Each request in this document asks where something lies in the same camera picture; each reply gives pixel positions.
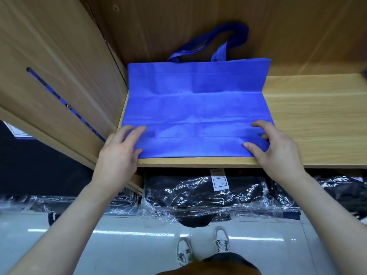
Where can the person's left hand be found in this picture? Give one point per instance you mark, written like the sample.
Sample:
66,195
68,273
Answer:
117,163

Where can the person's right hand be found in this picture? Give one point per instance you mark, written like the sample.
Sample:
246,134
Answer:
281,157

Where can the wooden shelf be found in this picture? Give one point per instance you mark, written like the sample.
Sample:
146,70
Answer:
315,111

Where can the person's right forearm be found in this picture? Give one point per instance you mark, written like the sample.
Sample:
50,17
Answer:
332,226

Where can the person's left forearm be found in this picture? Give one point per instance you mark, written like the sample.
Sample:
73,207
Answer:
57,237

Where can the person's right shoe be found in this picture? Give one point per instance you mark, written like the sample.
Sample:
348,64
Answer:
221,240

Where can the person's right leg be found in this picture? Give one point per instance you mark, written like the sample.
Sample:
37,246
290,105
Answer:
218,266

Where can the white paper tag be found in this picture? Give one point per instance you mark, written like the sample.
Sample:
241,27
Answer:
219,180

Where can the black plastic-wrapped bag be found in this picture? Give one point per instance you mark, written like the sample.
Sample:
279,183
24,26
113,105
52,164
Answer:
40,203
338,192

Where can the black wrapped bag with tag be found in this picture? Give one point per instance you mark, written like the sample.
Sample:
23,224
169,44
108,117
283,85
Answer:
183,194

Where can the white blue-edged label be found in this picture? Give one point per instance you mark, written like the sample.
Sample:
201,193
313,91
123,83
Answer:
17,131

